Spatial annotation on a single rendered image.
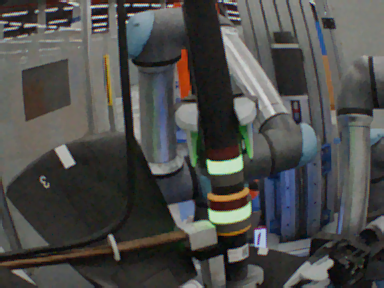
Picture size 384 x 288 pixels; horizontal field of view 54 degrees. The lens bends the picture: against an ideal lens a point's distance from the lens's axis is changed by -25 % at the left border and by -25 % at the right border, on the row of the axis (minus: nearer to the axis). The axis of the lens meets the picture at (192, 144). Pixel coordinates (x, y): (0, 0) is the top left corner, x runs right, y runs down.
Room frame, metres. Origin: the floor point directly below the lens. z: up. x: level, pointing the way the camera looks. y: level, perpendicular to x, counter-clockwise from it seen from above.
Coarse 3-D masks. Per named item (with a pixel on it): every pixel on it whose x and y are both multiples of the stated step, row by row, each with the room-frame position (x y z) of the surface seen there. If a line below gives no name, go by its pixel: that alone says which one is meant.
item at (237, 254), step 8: (224, 240) 0.46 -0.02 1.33; (232, 240) 0.46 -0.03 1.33; (240, 240) 0.46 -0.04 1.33; (224, 248) 0.46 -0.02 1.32; (232, 248) 0.46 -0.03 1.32; (240, 248) 0.46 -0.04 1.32; (248, 248) 0.47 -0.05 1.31; (224, 256) 0.46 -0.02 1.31; (232, 256) 0.46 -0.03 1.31; (240, 256) 0.46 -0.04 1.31; (248, 256) 0.47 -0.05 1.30; (224, 264) 0.46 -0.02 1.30; (232, 264) 0.46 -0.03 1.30; (240, 264) 0.46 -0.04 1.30; (224, 272) 0.47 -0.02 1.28; (232, 272) 0.46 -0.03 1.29; (240, 272) 0.46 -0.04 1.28; (232, 280) 0.46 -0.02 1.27; (240, 280) 0.46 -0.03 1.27
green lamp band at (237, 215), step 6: (210, 210) 0.47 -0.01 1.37; (240, 210) 0.46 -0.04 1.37; (246, 210) 0.46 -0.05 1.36; (210, 216) 0.47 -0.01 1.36; (216, 216) 0.46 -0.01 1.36; (222, 216) 0.46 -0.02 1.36; (228, 216) 0.45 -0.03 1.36; (234, 216) 0.45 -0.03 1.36; (240, 216) 0.46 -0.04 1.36; (246, 216) 0.46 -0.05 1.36; (222, 222) 0.46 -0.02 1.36; (228, 222) 0.45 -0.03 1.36
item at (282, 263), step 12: (252, 252) 0.70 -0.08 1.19; (276, 252) 0.70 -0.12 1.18; (252, 264) 0.65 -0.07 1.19; (264, 264) 0.65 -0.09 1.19; (276, 264) 0.64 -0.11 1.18; (288, 264) 0.65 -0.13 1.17; (300, 264) 0.65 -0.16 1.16; (264, 276) 0.60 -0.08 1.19; (276, 276) 0.60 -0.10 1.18; (288, 276) 0.60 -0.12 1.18
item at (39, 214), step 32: (96, 160) 0.54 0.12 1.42; (32, 192) 0.48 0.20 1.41; (64, 192) 0.49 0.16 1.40; (96, 192) 0.51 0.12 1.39; (160, 192) 0.54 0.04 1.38; (32, 224) 0.45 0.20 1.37; (64, 224) 0.46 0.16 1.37; (96, 224) 0.48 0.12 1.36; (128, 224) 0.49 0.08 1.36; (160, 224) 0.50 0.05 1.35; (128, 256) 0.46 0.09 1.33; (160, 256) 0.47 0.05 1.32
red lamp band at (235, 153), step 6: (210, 150) 0.47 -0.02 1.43; (216, 150) 0.46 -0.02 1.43; (222, 150) 0.46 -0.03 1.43; (228, 150) 0.46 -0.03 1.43; (234, 150) 0.46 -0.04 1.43; (210, 156) 0.47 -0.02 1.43; (216, 156) 0.46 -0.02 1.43; (222, 156) 0.46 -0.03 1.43; (228, 156) 0.46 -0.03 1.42; (234, 156) 0.46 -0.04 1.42
